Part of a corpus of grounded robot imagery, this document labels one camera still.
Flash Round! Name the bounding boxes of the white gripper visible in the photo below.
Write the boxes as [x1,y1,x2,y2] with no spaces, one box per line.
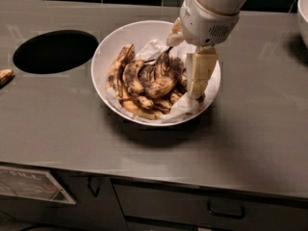
[167,0,240,100]

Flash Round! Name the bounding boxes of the dark banana with long stem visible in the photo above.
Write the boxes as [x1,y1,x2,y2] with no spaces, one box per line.
[139,48,184,99]

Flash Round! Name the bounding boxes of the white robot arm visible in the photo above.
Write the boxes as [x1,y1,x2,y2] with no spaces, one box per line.
[167,0,246,99]

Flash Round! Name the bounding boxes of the spotted banana right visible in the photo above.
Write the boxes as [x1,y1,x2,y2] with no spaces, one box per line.
[196,93,206,103]

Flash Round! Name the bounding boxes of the spotted banana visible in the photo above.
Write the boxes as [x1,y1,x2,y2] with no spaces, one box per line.
[122,59,153,110]
[196,93,206,103]
[106,44,135,98]

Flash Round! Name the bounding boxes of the white bowl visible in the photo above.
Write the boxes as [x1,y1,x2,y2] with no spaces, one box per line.
[91,20,221,127]

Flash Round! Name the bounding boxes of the white paper bowl liner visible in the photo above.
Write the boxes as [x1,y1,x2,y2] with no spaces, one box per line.
[105,39,203,124]

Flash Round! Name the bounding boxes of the yellow banana bottom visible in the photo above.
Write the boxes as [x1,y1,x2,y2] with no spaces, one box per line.
[119,89,162,120]

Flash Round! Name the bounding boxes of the banana on counter left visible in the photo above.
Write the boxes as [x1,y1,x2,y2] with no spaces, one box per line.
[0,69,14,86]

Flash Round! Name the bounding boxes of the round black counter hole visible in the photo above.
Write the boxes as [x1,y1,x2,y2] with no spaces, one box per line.
[13,30,98,74]

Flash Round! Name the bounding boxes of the grey cabinet drawer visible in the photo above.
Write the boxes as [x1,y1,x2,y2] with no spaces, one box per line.
[112,179,308,231]

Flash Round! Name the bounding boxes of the framed sign on cabinet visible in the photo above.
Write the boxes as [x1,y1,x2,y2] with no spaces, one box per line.
[0,166,77,205]

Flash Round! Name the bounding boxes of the black cabinet door handle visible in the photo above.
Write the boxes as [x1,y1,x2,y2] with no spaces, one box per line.
[88,176,101,197]

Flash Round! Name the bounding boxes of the black drawer handle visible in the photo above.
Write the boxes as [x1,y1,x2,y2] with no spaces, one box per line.
[207,201,245,219]

